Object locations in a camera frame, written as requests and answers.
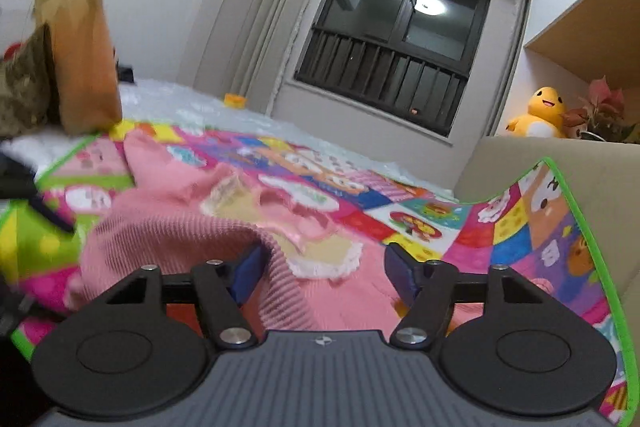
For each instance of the dark barred window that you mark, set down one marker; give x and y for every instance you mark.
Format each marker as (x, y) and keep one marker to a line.
(410, 59)

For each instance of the yellow duck plush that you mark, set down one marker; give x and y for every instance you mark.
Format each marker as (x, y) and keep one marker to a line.
(543, 117)

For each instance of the brown paper bag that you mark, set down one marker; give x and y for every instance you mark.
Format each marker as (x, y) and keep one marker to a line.
(84, 64)

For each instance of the wooden shelf board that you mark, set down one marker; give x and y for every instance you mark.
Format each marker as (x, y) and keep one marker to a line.
(594, 39)

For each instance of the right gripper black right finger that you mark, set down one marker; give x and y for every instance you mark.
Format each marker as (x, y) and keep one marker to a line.
(427, 290)

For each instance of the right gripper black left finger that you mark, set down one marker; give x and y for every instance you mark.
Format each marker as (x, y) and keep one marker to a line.
(221, 289)

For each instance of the colourful cartoon play mat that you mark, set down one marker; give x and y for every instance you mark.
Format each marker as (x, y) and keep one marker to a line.
(534, 226)

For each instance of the camouflage fabric item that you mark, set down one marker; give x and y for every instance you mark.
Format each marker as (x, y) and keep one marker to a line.
(29, 93)

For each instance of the small yellow toy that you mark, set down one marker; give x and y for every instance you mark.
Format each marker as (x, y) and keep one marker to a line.
(235, 101)

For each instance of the pink knit cardigan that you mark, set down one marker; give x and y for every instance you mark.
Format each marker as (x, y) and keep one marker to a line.
(225, 251)

